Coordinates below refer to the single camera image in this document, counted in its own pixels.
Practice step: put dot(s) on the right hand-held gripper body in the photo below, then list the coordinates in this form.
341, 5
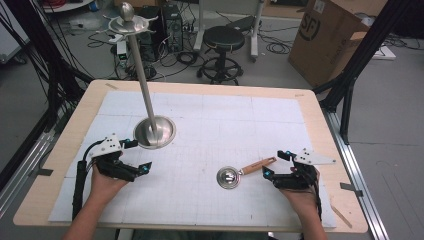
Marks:
311, 157

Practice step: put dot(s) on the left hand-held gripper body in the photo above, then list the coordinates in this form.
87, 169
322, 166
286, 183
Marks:
106, 146

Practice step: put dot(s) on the tall steel utensil rack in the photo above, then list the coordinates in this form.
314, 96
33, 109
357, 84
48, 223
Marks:
146, 96

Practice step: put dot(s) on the person's left hand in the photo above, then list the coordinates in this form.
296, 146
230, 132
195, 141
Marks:
103, 187

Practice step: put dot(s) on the person's right hand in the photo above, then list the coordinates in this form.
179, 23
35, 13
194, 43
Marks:
303, 199

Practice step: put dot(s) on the grey tape piece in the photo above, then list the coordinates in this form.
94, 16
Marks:
43, 172
350, 187

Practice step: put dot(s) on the beige masking tape piece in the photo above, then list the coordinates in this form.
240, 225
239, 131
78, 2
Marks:
111, 86
299, 95

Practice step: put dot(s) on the white power adapter box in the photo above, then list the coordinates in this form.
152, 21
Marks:
122, 50

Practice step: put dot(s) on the brown cardboard box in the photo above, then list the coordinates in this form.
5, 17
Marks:
328, 40

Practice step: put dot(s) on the black computer tower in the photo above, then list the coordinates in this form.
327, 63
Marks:
172, 28

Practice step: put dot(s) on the white power strip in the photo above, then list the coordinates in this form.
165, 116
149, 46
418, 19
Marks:
384, 53

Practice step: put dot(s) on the black round stool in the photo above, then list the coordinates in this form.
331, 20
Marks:
223, 38

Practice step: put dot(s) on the black flat pad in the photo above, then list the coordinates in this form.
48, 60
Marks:
242, 23

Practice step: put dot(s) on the aluminium rail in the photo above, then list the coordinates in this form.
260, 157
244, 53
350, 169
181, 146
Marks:
23, 166
355, 173

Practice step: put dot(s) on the black metal frame post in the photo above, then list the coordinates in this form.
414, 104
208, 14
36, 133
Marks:
43, 50
363, 53

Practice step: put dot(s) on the white metal stand frame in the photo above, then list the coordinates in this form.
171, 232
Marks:
199, 28

